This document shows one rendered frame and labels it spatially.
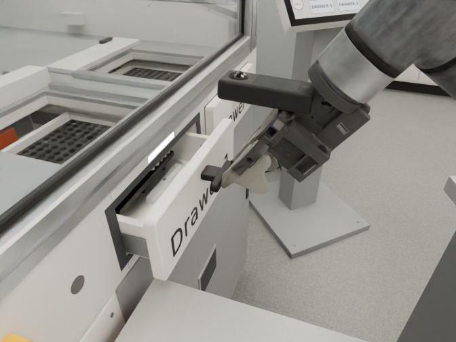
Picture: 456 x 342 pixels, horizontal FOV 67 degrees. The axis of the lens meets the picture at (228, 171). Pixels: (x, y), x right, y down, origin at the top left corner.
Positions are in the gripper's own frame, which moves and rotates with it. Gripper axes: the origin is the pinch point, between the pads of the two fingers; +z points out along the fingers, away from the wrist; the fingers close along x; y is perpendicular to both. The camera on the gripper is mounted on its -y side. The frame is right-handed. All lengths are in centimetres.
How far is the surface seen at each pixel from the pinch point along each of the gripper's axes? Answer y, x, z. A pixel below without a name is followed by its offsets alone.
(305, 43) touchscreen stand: 2, 98, 7
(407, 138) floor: 105, 202, 38
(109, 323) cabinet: 0.1, -19.2, 18.9
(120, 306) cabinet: 0.1, -16.2, 19.4
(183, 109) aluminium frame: -11.3, 7.9, 2.1
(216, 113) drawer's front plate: -7.0, 18.5, 5.6
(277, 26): -13, 167, 29
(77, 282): -6.7, -21.5, 9.1
